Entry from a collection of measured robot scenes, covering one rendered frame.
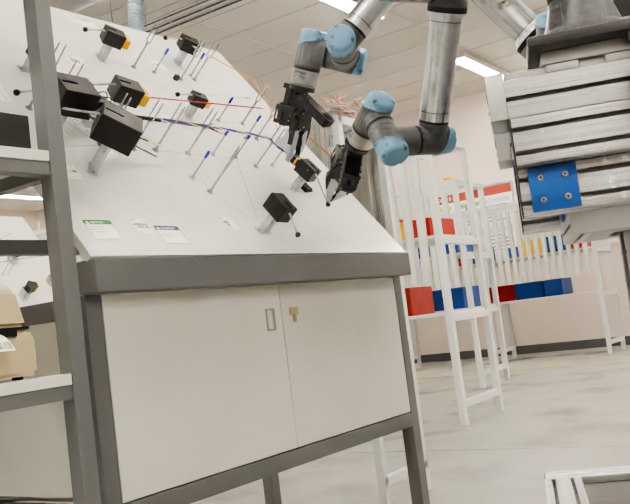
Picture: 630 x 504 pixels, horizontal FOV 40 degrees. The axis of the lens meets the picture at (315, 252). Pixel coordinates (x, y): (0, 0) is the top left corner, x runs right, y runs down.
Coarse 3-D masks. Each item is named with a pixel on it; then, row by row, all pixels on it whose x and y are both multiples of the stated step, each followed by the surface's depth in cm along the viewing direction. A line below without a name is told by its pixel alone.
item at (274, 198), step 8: (272, 192) 206; (272, 200) 206; (280, 200) 205; (288, 200) 208; (272, 208) 206; (280, 208) 204; (288, 208) 204; (296, 208) 207; (272, 216) 206; (280, 216) 204; (288, 216) 207; (264, 224) 209; (272, 224) 209; (264, 232) 209; (296, 232) 204
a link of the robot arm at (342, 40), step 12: (360, 0) 219; (372, 0) 217; (360, 12) 217; (372, 12) 217; (384, 12) 219; (348, 24) 218; (360, 24) 217; (372, 24) 219; (336, 36) 216; (348, 36) 215; (360, 36) 218; (336, 48) 216; (348, 48) 216; (336, 60) 224; (348, 60) 224
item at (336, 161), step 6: (336, 144) 232; (348, 144) 223; (336, 150) 230; (342, 150) 231; (354, 150) 223; (360, 150) 223; (330, 156) 235; (336, 156) 229; (342, 156) 229; (330, 162) 234; (336, 162) 229; (342, 162) 227; (336, 168) 228; (360, 168) 228; (336, 174) 229
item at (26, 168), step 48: (48, 0) 159; (48, 48) 157; (48, 96) 156; (48, 144) 154; (0, 192) 164; (48, 192) 154; (48, 240) 154; (0, 384) 139; (48, 384) 147; (96, 480) 151
